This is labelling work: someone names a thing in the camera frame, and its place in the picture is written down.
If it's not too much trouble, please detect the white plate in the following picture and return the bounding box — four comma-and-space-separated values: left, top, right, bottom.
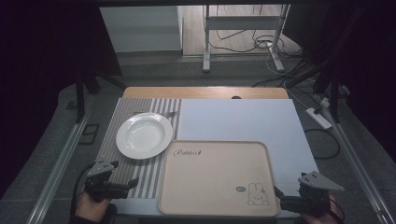
115, 112, 174, 161

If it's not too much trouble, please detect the white power strip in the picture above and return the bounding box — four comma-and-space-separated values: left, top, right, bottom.
304, 106, 333, 131

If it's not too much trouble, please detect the person's right hand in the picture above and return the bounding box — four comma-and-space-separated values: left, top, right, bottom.
300, 195, 340, 224

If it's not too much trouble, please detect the white board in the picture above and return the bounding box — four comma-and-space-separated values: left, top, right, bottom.
110, 98, 319, 218

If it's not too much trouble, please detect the aluminium rail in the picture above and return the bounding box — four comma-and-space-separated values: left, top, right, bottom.
26, 110, 92, 224
313, 92, 396, 224

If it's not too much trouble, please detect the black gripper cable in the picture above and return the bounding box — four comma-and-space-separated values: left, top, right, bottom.
326, 197, 347, 224
70, 162, 94, 218

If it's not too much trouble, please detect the white metal desk frame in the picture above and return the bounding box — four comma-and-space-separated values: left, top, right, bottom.
202, 4, 291, 74

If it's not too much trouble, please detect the black looped cable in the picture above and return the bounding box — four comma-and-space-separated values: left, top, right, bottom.
304, 128, 342, 161

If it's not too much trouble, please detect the dark curtain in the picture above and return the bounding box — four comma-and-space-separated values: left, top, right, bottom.
282, 0, 396, 157
0, 0, 123, 200

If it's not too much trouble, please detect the wooden table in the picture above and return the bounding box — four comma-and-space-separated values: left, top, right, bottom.
121, 86, 290, 100

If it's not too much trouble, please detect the black floor bracket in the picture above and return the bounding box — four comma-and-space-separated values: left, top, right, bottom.
78, 123, 101, 146

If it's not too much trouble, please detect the white cable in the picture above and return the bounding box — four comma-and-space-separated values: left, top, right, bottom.
282, 81, 310, 110

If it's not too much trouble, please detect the beige tray with rabbit drawing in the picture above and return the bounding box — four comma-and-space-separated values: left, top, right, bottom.
157, 139, 280, 217

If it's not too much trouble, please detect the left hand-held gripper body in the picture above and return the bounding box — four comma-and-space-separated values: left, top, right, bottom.
84, 159, 129, 203

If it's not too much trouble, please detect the person's left hand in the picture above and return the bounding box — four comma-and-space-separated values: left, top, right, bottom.
74, 190, 110, 223

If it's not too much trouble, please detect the striped grey placemat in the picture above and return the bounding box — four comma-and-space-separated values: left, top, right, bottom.
94, 97, 183, 200

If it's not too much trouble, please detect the tangle of floor cables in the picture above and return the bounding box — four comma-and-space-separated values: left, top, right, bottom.
207, 4, 304, 60

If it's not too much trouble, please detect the black metal stand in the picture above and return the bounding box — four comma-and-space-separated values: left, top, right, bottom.
74, 69, 127, 124
313, 60, 344, 124

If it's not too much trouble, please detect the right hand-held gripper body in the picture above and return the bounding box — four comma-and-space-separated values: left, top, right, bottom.
292, 171, 346, 217

